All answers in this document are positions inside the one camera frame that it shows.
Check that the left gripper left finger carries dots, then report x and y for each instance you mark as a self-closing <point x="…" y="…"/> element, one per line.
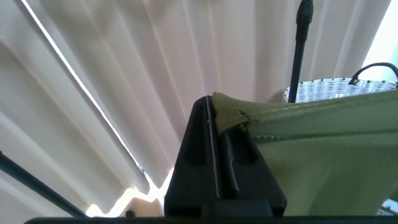
<point x="189" y="186"/>

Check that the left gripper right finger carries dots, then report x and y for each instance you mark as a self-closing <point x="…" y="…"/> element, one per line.
<point x="258" y="186"/>

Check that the green long-sleeved shirt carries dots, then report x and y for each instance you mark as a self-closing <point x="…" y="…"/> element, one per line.
<point x="326" y="155"/>

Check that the white laundry basket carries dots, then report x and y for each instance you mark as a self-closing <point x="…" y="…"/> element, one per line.
<point x="323" y="90"/>

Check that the black clothes rack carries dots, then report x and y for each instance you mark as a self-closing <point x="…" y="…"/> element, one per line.
<point x="300" y="46"/>

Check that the beige curtain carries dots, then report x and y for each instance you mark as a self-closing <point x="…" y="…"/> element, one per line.
<point x="155" y="62"/>

